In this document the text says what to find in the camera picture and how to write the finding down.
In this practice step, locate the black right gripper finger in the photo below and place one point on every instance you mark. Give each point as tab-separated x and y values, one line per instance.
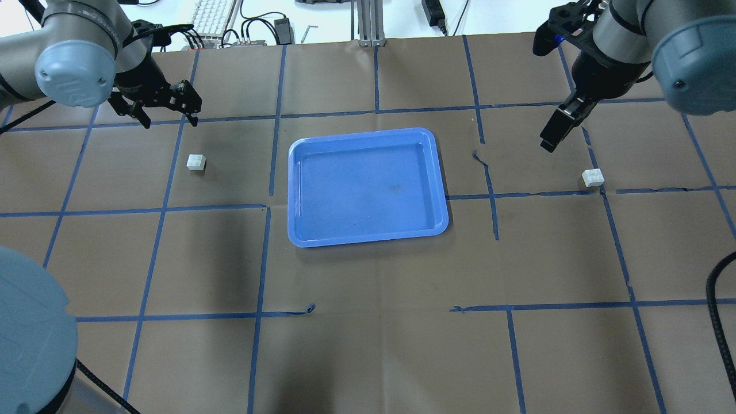
557	128

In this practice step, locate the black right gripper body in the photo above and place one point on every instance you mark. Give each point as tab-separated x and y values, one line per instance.
600	77

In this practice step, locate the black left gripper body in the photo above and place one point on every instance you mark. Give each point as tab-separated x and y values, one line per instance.
140	73

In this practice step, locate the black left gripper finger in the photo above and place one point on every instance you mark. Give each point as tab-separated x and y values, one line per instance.
138	112
193	108

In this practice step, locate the white block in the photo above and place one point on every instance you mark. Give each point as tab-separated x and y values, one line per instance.
594	177
196	162

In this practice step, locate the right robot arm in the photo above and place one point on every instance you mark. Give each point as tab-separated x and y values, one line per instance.
687	46

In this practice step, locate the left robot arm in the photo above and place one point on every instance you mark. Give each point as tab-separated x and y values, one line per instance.
87	53

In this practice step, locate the blue plastic tray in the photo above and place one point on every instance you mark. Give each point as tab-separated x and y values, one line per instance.
365	187

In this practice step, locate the white keyboard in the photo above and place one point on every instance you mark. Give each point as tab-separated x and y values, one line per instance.
210	19

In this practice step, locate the black power adapter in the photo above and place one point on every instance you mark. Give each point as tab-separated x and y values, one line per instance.
435	15

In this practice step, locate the aluminium frame post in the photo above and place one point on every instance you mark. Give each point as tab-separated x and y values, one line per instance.
370	18

